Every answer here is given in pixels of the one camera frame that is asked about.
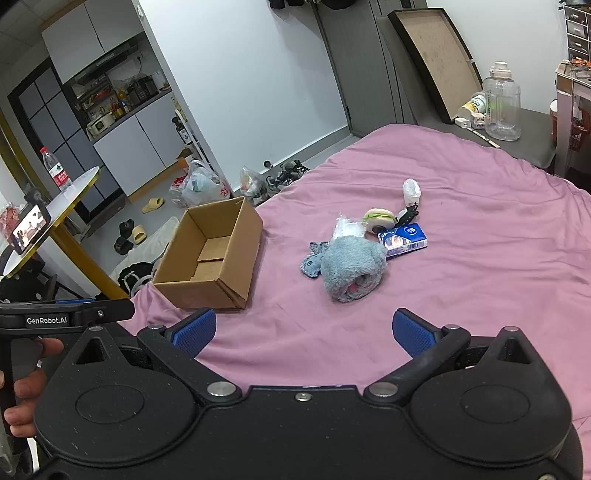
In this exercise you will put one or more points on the brown cardboard box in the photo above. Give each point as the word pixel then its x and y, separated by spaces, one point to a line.
pixel 210 286

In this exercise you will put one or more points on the person's left hand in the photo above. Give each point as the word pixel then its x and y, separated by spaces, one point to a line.
pixel 27 387

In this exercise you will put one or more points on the black bag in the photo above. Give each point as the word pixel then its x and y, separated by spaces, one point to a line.
pixel 136 277

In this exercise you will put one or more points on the red woven basket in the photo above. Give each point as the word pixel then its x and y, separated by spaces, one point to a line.
pixel 581 134

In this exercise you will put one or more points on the clear plastic-wrapped white item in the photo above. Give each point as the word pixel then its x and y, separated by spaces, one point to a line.
pixel 347 227

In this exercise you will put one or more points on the white charger plug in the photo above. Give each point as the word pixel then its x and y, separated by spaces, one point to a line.
pixel 462 123

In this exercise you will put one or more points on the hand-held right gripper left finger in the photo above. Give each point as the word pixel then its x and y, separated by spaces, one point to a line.
pixel 196 330

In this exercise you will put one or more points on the black framed glass door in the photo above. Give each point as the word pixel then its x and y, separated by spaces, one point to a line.
pixel 46 115

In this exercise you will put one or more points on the round white yellow-rimmed table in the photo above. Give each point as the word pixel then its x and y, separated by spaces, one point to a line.
pixel 69 198

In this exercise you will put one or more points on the red label water bottle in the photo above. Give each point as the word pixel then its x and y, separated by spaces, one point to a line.
pixel 57 170

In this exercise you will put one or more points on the white kitchen cabinet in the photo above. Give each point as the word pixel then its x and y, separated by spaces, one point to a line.
pixel 87 32
pixel 138 143

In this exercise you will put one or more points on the grey drawer organizer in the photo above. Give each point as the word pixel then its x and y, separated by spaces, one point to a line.
pixel 577 32

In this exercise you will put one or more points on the yellow slipper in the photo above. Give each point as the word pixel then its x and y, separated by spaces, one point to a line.
pixel 139 234
pixel 153 205

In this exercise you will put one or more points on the white plastic bag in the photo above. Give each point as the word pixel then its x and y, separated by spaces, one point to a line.
pixel 201 187

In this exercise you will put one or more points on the small blue plush toy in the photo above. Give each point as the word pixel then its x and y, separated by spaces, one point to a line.
pixel 314 261

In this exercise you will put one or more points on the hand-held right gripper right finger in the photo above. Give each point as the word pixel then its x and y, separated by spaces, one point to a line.
pixel 413 333

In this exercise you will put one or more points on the smartphone on stand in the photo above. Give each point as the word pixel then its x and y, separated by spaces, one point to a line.
pixel 30 228

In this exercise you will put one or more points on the white floor mat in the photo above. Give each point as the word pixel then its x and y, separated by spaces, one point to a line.
pixel 147 244

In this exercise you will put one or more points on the white lower kitchen cabinet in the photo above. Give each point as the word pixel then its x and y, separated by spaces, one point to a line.
pixel 138 143

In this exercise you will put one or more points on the large clear water jug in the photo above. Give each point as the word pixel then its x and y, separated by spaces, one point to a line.
pixel 502 104

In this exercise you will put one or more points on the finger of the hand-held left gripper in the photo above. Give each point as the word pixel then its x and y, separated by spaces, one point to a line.
pixel 108 311

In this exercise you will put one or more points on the hamburger plush toy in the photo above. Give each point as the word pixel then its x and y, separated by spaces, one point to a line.
pixel 378 218

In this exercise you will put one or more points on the brown board in black frame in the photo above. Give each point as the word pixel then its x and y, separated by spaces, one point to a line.
pixel 441 60

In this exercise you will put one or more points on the black slipper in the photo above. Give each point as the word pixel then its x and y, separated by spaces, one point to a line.
pixel 126 228
pixel 123 246

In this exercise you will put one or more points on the blue tissue pack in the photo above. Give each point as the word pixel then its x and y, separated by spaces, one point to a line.
pixel 404 240

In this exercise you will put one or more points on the wooden side shelf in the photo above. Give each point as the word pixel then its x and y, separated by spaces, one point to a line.
pixel 565 120

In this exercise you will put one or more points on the clear plastic bag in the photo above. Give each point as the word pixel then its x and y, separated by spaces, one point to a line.
pixel 253 184

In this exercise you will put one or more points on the grey bedside cabinet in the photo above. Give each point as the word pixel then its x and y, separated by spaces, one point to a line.
pixel 517 147

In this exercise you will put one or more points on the white upper kitchen cabinet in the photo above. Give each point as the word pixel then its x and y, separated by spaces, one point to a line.
pixel 87 32

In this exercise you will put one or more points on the green patterned pencil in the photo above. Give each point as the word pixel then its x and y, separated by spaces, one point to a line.
pixel 485 137

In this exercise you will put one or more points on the pink bed sheet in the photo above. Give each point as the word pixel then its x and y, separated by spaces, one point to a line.
pixel 461 286

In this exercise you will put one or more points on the grey fluffy plush toy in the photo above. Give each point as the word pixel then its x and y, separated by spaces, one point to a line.
pixel 351 265

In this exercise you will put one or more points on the white plastic-wrapped ball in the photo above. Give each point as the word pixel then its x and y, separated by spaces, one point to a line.
pixel 411 191

